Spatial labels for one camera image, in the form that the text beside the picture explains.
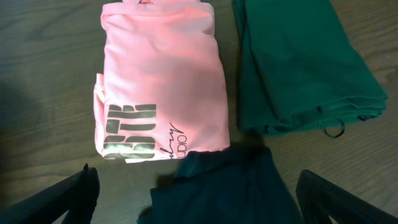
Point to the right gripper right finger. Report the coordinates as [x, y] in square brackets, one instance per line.
[321, 202]

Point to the dark green folded cloth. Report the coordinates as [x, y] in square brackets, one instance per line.
[298, 69]

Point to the pink folded printed shirt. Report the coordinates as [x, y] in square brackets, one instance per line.
[162, 93]

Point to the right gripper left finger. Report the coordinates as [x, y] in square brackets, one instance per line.
[75, 197]

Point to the dark navy folded garment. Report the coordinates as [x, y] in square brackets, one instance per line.
[239, 185]

